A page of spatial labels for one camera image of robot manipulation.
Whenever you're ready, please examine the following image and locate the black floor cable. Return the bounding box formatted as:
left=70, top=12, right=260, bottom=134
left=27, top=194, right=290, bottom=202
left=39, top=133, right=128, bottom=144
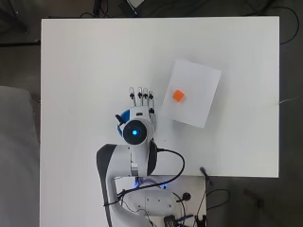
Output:
left=245, top=0, right=301, bottom=45

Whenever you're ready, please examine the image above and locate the white flat box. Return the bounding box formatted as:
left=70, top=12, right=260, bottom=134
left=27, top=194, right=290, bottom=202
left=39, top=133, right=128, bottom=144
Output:
left=161, top=59, right=223, bottom=129

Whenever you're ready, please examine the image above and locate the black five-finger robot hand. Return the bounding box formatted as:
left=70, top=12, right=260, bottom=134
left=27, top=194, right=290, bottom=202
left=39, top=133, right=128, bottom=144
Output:
left=115, top=86, right=158, bottom=132

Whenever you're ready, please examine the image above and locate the white cable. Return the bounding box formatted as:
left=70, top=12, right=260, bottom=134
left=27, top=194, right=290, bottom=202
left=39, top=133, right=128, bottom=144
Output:
left=278, top=96, right=303, bottom=105

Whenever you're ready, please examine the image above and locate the orange cube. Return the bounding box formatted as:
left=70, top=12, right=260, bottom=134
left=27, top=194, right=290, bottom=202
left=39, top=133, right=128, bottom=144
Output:
left=171, top=89, right=187, bottom=103

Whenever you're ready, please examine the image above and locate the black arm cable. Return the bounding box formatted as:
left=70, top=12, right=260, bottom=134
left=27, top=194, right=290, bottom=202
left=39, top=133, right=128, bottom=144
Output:
left=103, top=147, right=187, bottom=207

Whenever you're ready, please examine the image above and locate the black clamp handle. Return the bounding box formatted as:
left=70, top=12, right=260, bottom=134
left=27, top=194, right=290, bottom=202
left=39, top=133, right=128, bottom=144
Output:
left=199, top=166, right=214, bottom=186

